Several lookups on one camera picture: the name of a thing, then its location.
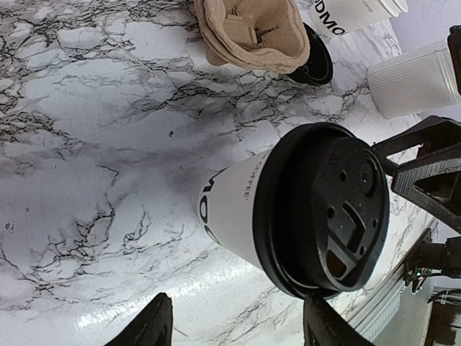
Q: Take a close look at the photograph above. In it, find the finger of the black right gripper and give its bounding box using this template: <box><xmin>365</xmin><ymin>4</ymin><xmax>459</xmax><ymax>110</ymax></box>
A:
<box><xmin>391</xmin><ymin>146</ymin><xmax>460</xmax><ymax>233</ymax></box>
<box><xmin>372</xmin><ymin>115</ymin><xmax>460</xmax><ymax>173</ymax></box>

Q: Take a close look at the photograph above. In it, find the brown cardboard cup carrier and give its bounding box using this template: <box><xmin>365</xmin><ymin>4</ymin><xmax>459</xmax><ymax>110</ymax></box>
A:
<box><xmin>194</xmin><ymin>0</ymin><xmax>310</xmax><ymax>74</ymax></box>

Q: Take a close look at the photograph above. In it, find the black plastic cup lid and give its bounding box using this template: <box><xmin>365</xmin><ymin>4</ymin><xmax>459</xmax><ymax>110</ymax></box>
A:
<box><xmin>253</xmin><ymin>122</ymin><xmax>390</xmax><ymax>300</ymax></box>

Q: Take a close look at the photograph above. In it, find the white utensil holder cup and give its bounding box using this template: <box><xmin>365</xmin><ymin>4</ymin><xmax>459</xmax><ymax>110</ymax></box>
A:
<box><xmin>367</xmin><ymin>40</ymin><xmax>460</xmax><ymax>119</ymax></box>

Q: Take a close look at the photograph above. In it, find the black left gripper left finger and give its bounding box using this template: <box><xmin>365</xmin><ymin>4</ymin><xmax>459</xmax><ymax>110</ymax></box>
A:
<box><xmin>105</xmin><ymin>293</ymin><xmax>173</xmax><ymax>346</ymax></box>

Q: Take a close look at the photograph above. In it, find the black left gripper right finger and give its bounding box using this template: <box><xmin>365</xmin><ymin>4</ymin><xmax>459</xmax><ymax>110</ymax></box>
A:
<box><xmin>303</xmin><ymin>290</ymin><xmax>371</xmax><ymax>346</ymax></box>

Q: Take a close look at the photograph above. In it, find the white paper coffee cup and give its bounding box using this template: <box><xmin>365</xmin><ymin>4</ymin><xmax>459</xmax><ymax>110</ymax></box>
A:
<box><xmin>192</xmin><ymin>122</ymin><xmax>390</xmax><ymax>300</ymax></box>

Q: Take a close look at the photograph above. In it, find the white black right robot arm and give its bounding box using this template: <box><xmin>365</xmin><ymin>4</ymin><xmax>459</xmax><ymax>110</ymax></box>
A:
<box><xmin>372</xmin><ymin>115</ymin><xmax>460</xmax><ymax>283</ymax></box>

